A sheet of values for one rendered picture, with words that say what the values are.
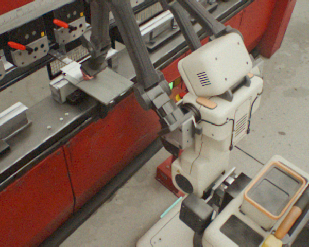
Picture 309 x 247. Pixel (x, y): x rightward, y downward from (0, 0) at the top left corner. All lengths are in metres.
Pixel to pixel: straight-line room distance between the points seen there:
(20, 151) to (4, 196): 0.20
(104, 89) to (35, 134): 0.35
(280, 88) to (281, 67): 0.32
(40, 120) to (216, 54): 0.86
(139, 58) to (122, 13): 0.15
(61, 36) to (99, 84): 0.26
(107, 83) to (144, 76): 0.50
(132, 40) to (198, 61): 0.22
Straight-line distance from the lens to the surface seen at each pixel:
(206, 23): 1.48
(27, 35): 1.40
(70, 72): 1.66
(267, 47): 3.65
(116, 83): 1.58
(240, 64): 1.21
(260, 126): 2.94
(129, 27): 1.04
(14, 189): 1.62
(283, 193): 1.43
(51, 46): 1.82
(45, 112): 1.67
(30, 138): 1.58
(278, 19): 3.49
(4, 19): 1.33
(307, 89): 3.46
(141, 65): 1.09
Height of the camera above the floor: 2.02
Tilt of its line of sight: 46 degrees down
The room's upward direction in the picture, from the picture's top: 4 degrees clockwise
